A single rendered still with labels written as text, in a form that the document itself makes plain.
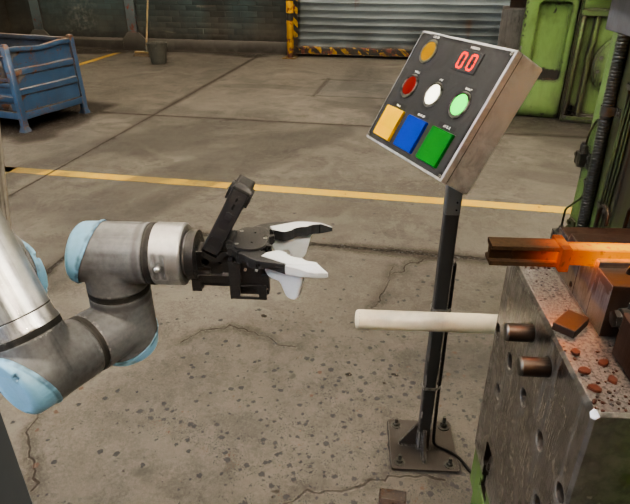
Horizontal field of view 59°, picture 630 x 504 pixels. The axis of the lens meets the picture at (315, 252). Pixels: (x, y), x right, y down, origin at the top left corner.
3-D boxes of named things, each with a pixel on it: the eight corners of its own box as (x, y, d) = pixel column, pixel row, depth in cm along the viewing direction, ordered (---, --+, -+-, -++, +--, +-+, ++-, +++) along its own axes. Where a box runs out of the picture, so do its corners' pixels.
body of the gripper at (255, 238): (278, 273, 85) (200, 271, 86) (276, 222, 81) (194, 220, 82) (271, 301, 78) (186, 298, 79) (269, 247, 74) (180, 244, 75)
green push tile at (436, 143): (433, 167, 113) (453, 134, 111) (414, 156, 119) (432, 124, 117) (439, 170, 114) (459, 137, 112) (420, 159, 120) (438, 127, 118)
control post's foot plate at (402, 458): (389, 472, 166) (390, 450, 162) (385, 418, 185) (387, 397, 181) (462, 476, 165) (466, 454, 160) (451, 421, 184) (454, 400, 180)
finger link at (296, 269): (328, 304, 75) (275, 283, 80) (329, 266, 72) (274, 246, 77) (314, 315, 72) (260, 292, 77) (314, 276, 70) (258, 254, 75)
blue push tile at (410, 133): (408, 153, 121) (426, 121, 119) (392, 143, 127) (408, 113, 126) (414, 156, 122) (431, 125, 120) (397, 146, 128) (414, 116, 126)
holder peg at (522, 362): (518, 380, 74) (522, 364, 73) (513, 367, 77) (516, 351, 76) (549, 381, 74) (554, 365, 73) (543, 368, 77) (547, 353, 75)
